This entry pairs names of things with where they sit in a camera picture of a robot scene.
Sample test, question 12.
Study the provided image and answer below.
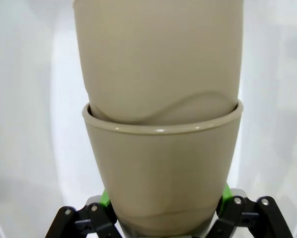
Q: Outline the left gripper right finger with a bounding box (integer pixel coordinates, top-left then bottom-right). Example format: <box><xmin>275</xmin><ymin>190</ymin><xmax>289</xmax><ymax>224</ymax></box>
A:
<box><xmin>214</xmin><ymin>183</ymin><xmax>295</xmax><ymax>238</ymax></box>

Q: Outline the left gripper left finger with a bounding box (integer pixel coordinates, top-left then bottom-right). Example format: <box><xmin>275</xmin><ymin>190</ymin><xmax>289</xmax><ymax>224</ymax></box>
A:
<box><xmin>47</xmin><ymin>189</ymin><xmax>126</xmax><ymax>238</ymax></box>

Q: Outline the tall beige cup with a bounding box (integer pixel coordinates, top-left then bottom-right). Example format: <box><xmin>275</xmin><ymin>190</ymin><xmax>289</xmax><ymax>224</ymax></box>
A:
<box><xmin>72</xmin><ymin>0</ymin><xmax>245</xmax><ymax>126</ymax></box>
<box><xmin>81</xmin><ymin>99</ymin><xmax>244</xmax><ymax>236</ymax></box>

